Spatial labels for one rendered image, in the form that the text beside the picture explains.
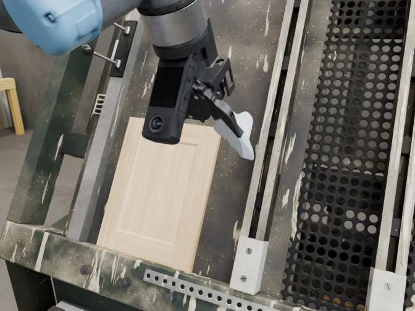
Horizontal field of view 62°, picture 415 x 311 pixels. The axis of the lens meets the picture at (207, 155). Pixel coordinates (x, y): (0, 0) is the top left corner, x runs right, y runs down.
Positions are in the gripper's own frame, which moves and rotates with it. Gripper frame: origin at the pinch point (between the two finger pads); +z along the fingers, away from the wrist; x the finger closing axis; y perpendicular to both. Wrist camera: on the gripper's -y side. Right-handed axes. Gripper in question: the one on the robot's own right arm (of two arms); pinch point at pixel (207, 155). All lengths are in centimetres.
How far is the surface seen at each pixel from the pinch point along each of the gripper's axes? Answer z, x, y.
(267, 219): 33.0, -3.2, 10.4
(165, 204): 37.2, 27.4, 8.7
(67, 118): 27, 77, 26
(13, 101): 182, 434, 169
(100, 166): 31, 52, 12
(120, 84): 17, 53, 35
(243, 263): 38.2, -0.2, -0.1
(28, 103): 199, 435, 186
